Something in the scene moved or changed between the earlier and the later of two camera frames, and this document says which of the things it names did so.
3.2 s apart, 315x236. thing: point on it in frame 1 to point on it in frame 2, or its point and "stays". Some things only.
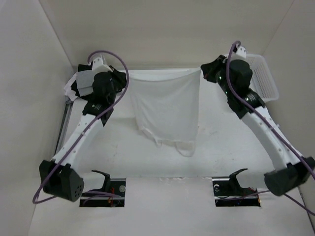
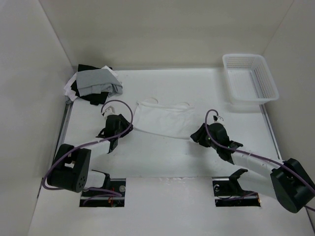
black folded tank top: [82, 67] stays
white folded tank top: [69, 92] stays
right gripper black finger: [212, 70] to [202, 136]
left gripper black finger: [119, 78] to [122, 125]
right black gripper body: [221, 80] to [215, 146]
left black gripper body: [112, 94] to [126, 131]
